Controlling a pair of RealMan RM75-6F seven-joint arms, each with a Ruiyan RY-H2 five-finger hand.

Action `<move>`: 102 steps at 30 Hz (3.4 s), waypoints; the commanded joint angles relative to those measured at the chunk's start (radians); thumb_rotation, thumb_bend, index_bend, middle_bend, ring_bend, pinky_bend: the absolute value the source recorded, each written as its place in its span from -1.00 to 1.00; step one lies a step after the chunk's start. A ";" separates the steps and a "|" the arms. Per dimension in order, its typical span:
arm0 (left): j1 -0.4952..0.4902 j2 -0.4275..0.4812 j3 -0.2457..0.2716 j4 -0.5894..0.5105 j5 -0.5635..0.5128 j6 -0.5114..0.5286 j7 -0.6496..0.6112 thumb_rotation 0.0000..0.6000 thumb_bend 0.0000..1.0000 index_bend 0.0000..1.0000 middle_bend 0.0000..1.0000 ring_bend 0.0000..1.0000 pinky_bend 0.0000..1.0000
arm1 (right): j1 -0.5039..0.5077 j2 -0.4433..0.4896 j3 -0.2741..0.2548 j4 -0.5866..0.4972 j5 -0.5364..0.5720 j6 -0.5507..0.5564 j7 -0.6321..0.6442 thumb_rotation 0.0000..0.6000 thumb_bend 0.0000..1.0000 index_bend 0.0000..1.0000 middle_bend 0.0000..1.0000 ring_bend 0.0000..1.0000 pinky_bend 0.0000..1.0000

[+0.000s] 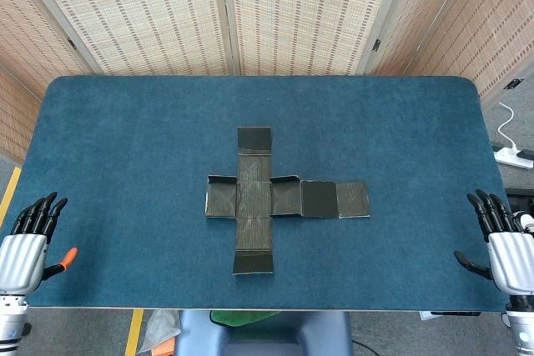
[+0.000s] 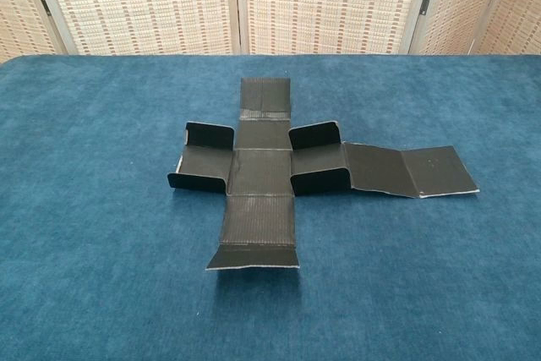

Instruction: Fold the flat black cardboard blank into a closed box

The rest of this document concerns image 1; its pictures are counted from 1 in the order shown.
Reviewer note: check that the black power plug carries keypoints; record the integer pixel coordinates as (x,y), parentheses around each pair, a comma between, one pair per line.
(526,155)

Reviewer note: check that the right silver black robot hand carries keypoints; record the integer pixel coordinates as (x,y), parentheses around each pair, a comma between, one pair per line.
(511,260)

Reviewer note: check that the green cloth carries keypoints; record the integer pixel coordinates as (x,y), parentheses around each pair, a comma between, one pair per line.
(242,317)

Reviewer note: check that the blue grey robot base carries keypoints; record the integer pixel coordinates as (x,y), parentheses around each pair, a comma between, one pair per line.
(292,335)

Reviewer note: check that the black equipment box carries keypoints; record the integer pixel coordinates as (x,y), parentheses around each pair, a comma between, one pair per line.
(522,192)

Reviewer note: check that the clear plastic bag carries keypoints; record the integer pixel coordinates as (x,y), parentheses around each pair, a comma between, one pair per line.
(160,329)

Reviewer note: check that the black screen hinge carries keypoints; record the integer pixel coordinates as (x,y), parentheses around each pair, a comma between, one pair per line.
(72,43)
(513,83)
(376,45)

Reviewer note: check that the woven folding screen panel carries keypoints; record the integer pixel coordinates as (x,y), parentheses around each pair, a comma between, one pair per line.
(304,18)
(146,18)
(29,26)
(492,31)
(417,10)
(12,122)

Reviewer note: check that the blue felt-covered table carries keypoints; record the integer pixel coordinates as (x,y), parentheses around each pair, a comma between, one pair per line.
(125,143)

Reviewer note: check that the white power strip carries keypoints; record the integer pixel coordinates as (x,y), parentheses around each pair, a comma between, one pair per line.
(513,158)

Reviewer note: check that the yellow floor tape strip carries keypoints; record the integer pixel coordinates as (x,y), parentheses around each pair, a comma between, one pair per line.
(134,331)
(12,185)

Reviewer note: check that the black foldable cardboard box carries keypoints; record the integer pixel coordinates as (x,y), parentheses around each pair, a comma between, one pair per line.
(254,197)

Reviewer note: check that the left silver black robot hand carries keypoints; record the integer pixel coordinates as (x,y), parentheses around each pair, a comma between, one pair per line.
(23,260)

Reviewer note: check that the orange object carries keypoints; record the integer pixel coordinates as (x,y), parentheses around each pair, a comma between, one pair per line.
(164,348)

